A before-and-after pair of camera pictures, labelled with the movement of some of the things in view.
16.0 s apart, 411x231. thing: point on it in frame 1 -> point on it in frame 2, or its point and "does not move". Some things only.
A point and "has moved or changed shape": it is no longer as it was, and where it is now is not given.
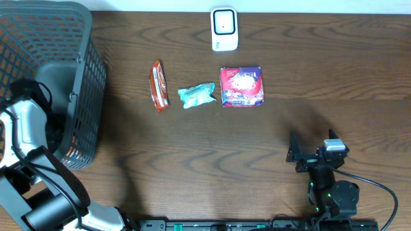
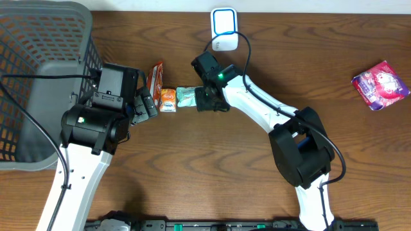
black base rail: (257, 225) does not move
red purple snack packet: (241, 86) has moved or changed shape
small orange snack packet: (69, 151) has moved or changed shape
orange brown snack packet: (158, 86) does not move
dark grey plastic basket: (54, 43) does not move
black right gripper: (295, 155) -> (201, 104)
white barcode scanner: (224, 29) does not move
